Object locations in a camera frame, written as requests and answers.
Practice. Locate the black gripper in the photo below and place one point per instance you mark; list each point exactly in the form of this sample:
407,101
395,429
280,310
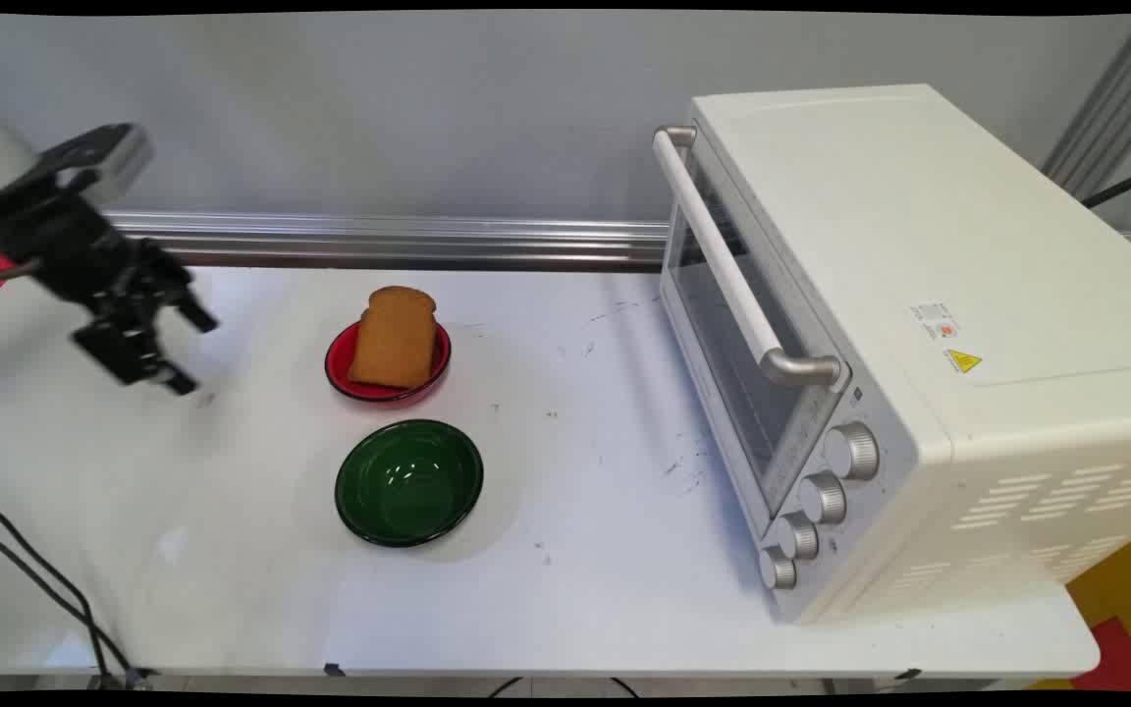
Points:
75,245

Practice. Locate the red bowl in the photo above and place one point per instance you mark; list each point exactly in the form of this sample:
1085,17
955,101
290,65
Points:
384,391

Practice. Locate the brown toast slice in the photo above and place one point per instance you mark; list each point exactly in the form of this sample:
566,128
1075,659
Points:
394,339

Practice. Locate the dark green bowl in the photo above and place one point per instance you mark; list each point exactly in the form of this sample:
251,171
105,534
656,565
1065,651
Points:
408,483

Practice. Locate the small silver oven knob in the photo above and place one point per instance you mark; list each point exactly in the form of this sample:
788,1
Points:
778,569

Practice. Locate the large silver oven knob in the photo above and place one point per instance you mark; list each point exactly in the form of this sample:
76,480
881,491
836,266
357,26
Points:
852,451

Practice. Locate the white label sticker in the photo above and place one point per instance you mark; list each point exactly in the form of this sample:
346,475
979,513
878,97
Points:
935,322

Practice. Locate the yellow warning sticker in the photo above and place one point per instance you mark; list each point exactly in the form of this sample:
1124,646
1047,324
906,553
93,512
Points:
962,360

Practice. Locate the white toaster oven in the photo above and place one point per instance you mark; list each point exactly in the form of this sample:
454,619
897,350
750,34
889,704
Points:
968,324

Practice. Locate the yellow floor mat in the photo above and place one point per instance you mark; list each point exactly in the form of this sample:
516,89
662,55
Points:
1120,579

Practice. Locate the red floor mat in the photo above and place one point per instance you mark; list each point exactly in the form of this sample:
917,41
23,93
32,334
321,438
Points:
1125,658

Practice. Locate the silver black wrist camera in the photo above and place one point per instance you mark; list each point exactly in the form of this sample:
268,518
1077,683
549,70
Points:
99,157

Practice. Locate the aluminium rail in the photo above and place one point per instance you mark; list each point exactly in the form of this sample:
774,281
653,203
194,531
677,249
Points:
379,241

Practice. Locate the aluminium frame post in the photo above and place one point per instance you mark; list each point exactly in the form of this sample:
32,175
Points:
1110,98

